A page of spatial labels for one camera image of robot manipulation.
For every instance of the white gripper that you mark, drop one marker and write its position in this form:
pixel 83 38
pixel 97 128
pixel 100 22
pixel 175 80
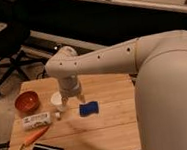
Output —
pixel 70 87

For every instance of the white ceramic cup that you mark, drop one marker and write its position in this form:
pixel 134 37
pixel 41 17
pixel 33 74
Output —
pixel 57 102

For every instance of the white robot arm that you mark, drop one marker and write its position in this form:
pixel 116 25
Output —
pixel 159 62

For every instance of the red ceramic bowl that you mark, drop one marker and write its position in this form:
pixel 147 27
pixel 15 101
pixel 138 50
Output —
pixel 27 102

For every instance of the blue sponge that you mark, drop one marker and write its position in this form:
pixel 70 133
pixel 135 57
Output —
pixel 88 108

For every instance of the white plastic bottle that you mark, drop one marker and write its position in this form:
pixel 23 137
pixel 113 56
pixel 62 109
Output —
pixel 35 121

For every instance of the orange toy carrot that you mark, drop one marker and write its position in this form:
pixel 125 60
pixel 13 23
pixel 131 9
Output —
pixel 34 136

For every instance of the black office chair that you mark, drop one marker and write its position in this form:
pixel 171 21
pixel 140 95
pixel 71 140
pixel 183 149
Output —
pixel 13 34

